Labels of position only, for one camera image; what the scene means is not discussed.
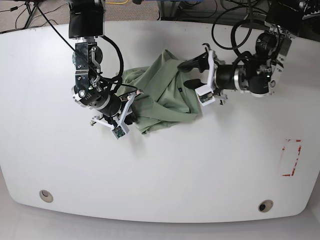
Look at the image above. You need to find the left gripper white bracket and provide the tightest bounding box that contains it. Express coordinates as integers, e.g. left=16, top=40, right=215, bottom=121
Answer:
left=177, top=43, right=228, bottom=105

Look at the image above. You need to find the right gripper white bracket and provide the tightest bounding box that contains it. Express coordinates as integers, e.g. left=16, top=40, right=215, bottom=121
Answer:
left=90, top=89, right=143, bottom=139

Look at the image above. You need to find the green t-shirt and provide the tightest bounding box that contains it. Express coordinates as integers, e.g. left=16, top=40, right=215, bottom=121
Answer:
left=117, top=49, right=202, bottom=135

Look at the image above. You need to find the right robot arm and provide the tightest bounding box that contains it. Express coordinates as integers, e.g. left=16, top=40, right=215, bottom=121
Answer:
left=68, top=0, right=142, bottom=139

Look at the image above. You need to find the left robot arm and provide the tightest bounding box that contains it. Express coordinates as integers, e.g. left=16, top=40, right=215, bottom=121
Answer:
left=177, top=0, right=311, bottom=106

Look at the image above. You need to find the red tape rectangle marking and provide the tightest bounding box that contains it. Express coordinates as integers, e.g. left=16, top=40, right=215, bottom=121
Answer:
left=279, top=139, right=303, bottom=177

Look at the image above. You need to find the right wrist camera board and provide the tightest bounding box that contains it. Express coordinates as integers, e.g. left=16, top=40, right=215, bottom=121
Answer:
left=111, top=125, right=126, bottom=139

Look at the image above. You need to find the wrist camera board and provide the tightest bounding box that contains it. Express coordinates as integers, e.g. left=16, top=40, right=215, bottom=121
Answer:
left=111, top=125, right=126, bottom=139
left=198, top=92, right=216, bottom=107

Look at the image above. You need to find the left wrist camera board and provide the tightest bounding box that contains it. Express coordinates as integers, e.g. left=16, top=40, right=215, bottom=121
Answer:
left=198, top=92, right=216, bottom=107

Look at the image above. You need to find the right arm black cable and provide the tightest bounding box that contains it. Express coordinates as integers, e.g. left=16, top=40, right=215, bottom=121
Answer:
left=34, top=0, right=141, bottom=98

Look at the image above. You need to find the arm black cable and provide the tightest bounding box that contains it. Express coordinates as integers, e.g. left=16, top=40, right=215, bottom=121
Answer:
left=211, top=0, right=271, bottom=60
left=34, top=0, right=141, bottom=98

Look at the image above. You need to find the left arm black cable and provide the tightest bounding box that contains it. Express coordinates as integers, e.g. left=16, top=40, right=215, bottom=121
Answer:
left=211, top=0, right=271, bottom=60

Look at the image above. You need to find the left table cable grommet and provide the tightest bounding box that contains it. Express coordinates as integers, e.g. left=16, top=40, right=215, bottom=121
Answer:
left=39, top=190, right=54, bottom=203

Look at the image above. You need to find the table cable grommet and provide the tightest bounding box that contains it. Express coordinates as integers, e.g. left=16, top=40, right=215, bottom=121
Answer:
left=39, top=190, right=54, bottom=203
left=258, top=199, right=274, bottom=213

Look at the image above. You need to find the right table cable grommet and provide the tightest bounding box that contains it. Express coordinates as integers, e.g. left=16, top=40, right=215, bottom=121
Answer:
left=258, top=199, right=274, bottom=213

